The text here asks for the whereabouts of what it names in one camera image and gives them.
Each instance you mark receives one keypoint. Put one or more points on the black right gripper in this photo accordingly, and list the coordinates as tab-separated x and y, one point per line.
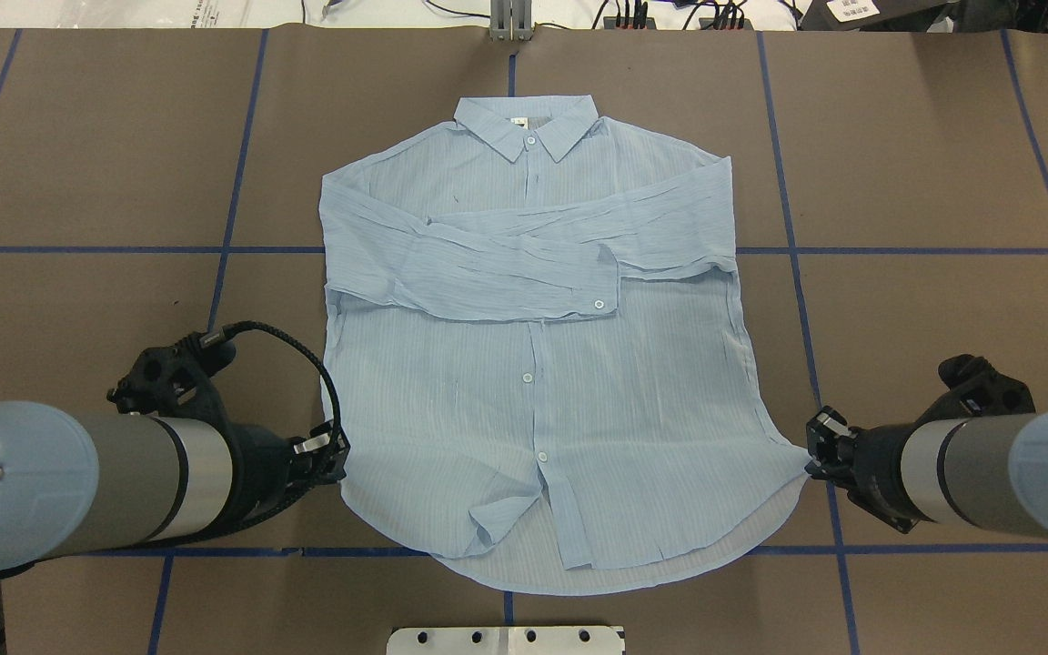
874	464

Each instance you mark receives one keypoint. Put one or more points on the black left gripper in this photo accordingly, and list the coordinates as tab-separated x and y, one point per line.
260	470

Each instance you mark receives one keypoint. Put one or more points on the light blue button-up shirt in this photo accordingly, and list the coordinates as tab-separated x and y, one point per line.
535	326

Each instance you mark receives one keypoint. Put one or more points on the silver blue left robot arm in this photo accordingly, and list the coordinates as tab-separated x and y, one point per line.
72	485

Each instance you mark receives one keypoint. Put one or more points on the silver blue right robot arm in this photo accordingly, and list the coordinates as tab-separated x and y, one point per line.
986	472

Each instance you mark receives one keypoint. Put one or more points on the black monitor with label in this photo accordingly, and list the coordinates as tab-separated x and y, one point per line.
919	16

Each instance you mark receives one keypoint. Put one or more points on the black power strip with plugs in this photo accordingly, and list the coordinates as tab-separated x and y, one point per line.
685	16

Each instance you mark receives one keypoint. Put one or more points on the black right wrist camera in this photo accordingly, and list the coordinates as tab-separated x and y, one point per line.
976	388

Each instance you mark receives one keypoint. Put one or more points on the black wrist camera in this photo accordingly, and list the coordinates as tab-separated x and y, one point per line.
176	381
976	388

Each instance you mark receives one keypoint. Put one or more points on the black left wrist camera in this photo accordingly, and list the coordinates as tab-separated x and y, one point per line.
176	381

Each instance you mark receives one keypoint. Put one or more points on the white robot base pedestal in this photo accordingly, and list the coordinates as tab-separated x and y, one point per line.
591	639

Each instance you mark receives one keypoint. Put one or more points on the grey aluminium frame post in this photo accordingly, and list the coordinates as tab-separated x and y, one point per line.
511	20

